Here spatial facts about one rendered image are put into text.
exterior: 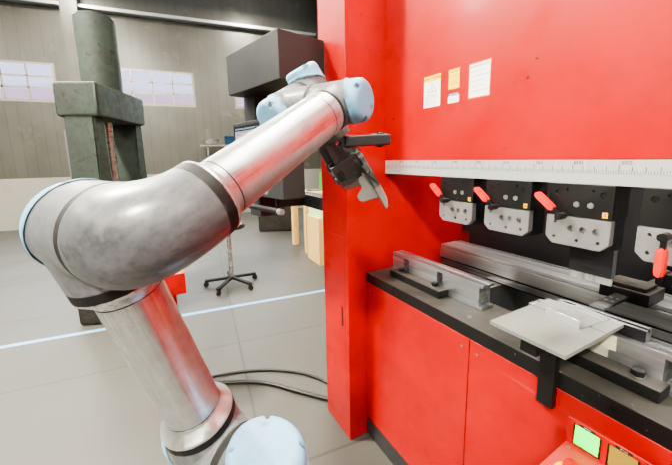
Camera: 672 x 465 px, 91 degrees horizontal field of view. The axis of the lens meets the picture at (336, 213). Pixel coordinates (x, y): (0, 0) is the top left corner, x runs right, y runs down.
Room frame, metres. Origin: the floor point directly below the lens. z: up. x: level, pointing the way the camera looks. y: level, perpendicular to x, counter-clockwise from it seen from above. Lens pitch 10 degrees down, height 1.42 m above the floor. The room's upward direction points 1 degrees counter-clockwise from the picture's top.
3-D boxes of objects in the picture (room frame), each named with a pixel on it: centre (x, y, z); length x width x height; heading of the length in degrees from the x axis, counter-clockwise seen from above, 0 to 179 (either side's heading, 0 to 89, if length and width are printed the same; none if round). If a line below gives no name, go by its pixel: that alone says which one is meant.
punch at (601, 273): (0.85, -0.68, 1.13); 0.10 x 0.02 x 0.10; 29
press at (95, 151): (3.10, 2.04, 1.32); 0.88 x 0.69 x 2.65; 22
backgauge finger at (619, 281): (0.92, -0.82, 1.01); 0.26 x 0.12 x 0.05; 119
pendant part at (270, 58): (1.74, 0.30, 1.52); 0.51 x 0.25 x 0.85; 42
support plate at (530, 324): (0.78, -0.55, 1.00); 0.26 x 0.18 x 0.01; 119
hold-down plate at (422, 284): (1.35, -0.34, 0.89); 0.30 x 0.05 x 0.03; 29
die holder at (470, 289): (1.33, -0.41, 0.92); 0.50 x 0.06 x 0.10; 29
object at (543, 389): (0.76, -0.51, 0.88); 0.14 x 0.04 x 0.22; 119
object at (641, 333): (0.82, -0.69, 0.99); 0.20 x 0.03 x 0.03; 29
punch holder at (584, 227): (0.87, -0.66, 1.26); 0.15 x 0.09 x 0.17; 29
